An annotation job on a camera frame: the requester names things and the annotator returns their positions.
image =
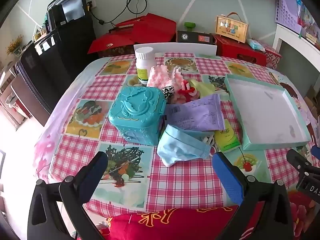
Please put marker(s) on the red embroidered cloth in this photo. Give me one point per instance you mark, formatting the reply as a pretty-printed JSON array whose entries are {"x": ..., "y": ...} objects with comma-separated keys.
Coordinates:
[{"x": 175, "y": 225}]

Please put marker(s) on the yellow-green cloth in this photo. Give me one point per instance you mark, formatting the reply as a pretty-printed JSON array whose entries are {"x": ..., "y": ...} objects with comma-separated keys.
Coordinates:
[{"x": 203, "y": 88}]

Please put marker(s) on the pink zigzag knitted cloth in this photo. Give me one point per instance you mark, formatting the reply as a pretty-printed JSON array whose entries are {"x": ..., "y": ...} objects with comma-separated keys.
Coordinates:
[{"x": 157, "y": 76}]

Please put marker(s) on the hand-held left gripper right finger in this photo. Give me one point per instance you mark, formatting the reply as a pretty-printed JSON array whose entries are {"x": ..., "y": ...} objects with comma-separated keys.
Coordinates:
[{"x": 227, "y": 177}]

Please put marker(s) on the wooden sign box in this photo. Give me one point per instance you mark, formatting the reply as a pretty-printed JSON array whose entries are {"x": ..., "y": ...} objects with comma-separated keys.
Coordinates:
[{"x": 232, "y": 27}]

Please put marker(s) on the white desk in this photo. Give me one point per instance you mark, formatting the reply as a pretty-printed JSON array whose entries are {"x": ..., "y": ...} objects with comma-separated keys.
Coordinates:
[{"x": 287, "y": 35}]

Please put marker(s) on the leopard print scrunchie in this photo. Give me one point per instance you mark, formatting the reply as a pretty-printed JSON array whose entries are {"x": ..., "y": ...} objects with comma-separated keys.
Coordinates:
[{"x": 167, "y": 91}]

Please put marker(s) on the wall socket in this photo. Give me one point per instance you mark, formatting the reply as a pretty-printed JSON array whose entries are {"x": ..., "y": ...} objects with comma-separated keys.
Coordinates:
[{"x": 91, "y": 4}]

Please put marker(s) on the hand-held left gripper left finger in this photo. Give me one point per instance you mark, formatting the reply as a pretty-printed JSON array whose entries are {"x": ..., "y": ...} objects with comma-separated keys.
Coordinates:
[{"x": 96, "y": 170}]

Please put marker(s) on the pink checkered tablecloth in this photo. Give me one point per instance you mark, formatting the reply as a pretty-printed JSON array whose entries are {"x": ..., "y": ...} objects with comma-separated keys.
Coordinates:
[{"x": 190, "y": 180}]

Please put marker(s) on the blue face mask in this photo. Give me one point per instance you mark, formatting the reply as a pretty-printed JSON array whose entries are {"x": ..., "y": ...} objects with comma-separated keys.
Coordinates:
[{"x": 180, "y": 147}]

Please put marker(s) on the yellow flowers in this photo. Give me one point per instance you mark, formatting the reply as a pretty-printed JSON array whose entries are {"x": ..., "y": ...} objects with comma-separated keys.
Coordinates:
[{"x": 15, "y": 45}]

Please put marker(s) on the wet wipes pack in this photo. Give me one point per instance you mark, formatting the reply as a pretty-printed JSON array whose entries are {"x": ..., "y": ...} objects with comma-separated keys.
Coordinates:
[{"x": 255, "y": 44}]

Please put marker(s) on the black box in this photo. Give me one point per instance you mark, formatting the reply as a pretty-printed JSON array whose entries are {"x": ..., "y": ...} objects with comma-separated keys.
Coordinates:
[{"x": 195, "y": 37}]

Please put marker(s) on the green tissue pack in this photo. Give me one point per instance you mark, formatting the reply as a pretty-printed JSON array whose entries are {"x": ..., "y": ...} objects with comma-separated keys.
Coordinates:
[{"x": 226, "y": 137}]

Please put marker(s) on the green knob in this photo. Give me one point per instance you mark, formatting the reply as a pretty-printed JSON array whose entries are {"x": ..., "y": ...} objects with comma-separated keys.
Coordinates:
[{"x": 190, "y": 26}]

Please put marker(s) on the teal plastic box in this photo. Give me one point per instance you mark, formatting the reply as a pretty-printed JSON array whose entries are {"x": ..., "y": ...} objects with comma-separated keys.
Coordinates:
[{"x": 135, "y": 115}]

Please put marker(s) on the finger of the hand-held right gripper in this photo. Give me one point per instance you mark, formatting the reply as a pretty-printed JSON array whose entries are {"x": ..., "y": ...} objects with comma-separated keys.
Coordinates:
[
  {"x": 300, "y": 162},
  {"x": 316, "y": 152}
]

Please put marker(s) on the red cardboard box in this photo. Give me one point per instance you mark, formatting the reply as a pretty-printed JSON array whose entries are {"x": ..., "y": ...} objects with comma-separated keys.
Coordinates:
[{"x": 237, "y": 51}]

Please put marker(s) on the white medicine bottle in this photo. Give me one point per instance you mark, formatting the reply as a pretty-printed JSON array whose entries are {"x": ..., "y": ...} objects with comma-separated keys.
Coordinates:
[{"x": 144, "y": 62}]

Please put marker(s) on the teal cardboard box lid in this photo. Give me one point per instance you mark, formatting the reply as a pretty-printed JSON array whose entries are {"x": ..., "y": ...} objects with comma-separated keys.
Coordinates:
[{"x": 262, "y": 105}]

